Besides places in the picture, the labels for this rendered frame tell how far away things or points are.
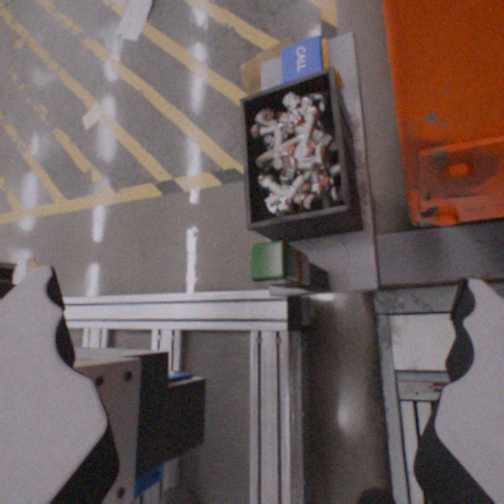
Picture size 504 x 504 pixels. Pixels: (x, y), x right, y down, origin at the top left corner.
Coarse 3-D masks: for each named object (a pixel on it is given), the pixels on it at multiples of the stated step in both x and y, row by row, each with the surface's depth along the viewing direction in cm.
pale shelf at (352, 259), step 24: (336, 48) 61; (264, 72) 66; (360, 96) 58; (360, 120) 57; (360, 144) 56; (360, 168) 56; (360, 192) 55; (312, 240) 57; (336, 240) 55; (360, 240) 54; (336, 264) 54; (360, 264) 53; (288, 288) 57; (336, 288) 54; (360, 288) 52
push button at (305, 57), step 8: (304, 40) 60; (312, 40) 60; (320, 40) 59; (288, 48) 61; (296, 48) 61; (304, 48) 60; (312, 48) 59; (320, 48) 59; (288, 56) 61; (296, 56) 60; (304, 56) 60; (312, 56) 59; (320, 56) 59; (288, 64) 61; (296, 64) 60; (304, 64) 60; (312, 64) 59; (320, 64) 58; (288, 72) 61; (296, 72) 60; (304, 72) 59; (312, 72) 59; (288, 80) 60
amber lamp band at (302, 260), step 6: (300, 252) 41; (300, 258) 40; (306, 258) 43; (300, 264) 40; (306, 264) 42; (300, 270) 40; (306, 270) 42; (300, 276) 40; (306, 276) 42; (294, 282) 40; (300, 282) 40; (306, 282) 42; (282, 288) 44
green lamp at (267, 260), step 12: (252, 252) 37; (264, 252) 37; (276, 252) 36; (288, 252) 37; (252, 264) 37; (264, 264) 36; (276, 264) 36; (288, 264) 36; (252, 276) 37; (264, 276) 36; (276, 276) 36; (288, 276) 36
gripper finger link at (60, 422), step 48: (48, 288) 10; (0, 336) 8; (48, 336) 8; (0, 384) 7; (48, 384) 7; (0, 432) 6; (48, 432) 6; (96, 432) 6; (0, 480) 6; (48, 480) 6; (96, 480) 6
